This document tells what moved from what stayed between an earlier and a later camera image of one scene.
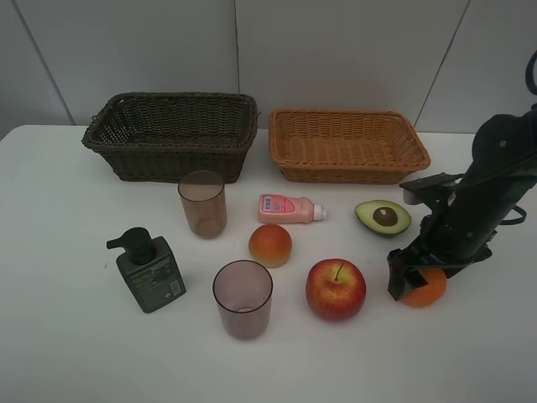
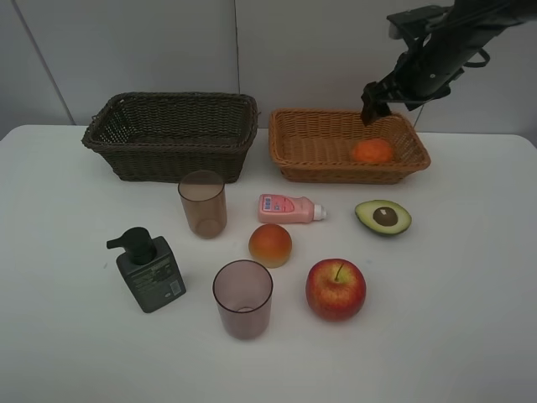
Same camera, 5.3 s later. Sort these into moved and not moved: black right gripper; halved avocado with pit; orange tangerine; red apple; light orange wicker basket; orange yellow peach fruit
Moved: orange tangerine; black right gripper
Not moved: red apple; orange yellow peach fruit; light orange wicker basket; halved avocado with pit
